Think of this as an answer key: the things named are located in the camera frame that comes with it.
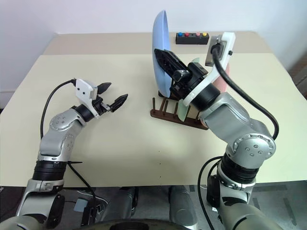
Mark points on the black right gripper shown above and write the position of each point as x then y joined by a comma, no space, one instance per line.
192,76

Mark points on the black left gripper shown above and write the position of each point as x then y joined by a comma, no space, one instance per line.
100,106

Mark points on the light blue plastic plate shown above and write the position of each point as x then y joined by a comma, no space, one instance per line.
160,33

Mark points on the light green plastic plate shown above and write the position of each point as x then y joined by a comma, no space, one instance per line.
182,111

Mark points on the pink plastic plate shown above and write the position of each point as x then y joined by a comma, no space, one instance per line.
221,83

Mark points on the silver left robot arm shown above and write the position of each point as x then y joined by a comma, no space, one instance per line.
55,141

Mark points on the brown wooden dish rack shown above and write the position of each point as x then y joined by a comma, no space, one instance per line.
165,116

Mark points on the black button box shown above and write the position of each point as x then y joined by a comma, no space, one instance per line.
190,40

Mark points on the dark grey rounded shape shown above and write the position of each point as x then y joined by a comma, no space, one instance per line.
182,206
122,201

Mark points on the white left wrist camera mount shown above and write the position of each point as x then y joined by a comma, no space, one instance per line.
82,89

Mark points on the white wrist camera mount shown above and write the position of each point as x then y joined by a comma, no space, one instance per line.
226,38
82,89

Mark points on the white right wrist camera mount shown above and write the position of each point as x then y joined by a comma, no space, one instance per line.
226,38

